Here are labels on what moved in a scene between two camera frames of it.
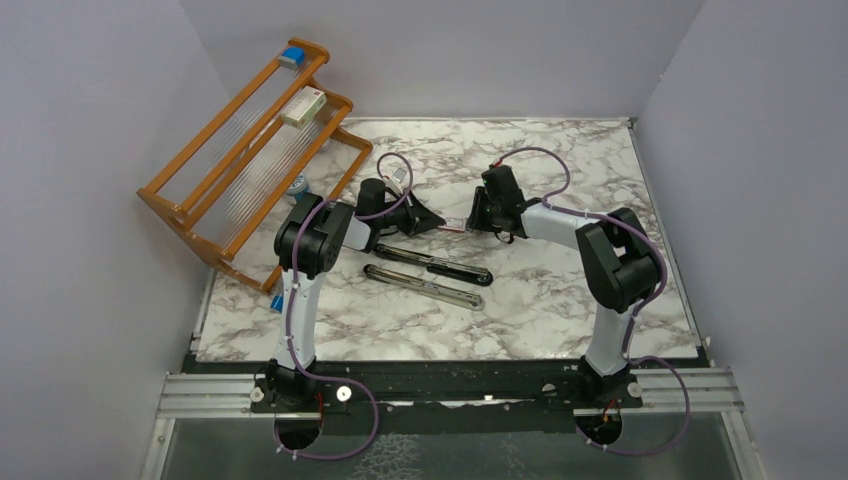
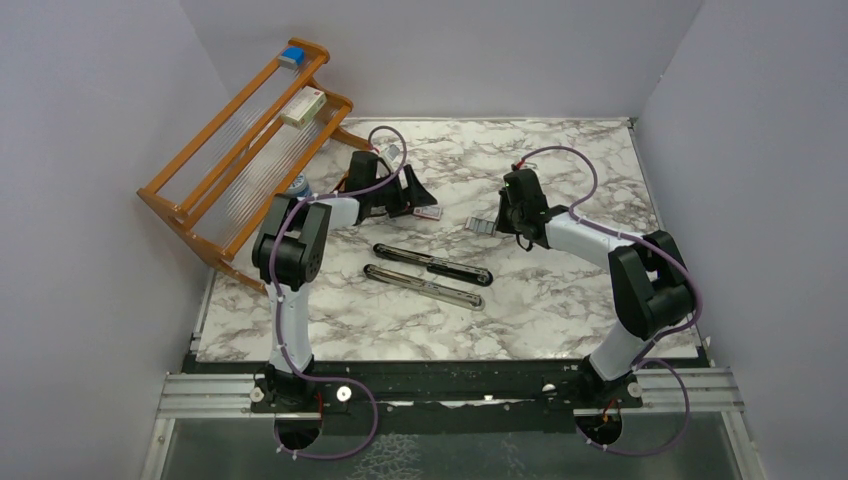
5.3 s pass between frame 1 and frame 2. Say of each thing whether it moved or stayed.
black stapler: stayed
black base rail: stayed
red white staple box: moved
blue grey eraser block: stayed
